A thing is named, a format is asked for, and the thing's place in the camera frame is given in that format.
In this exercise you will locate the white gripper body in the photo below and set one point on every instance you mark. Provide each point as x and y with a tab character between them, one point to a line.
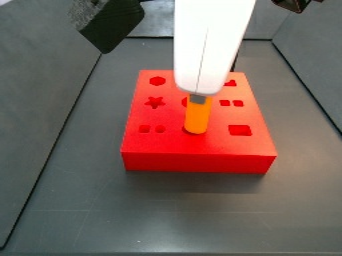
209	30

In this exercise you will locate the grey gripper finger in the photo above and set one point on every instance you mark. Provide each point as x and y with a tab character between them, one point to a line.
197	99

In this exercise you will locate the orange oval peg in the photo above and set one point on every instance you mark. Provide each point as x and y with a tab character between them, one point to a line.
197	116

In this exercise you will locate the dark object top right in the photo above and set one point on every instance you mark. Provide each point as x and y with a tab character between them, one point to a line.
295	5

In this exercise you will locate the red shape sorter block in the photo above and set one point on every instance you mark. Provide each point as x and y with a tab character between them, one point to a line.
236	145

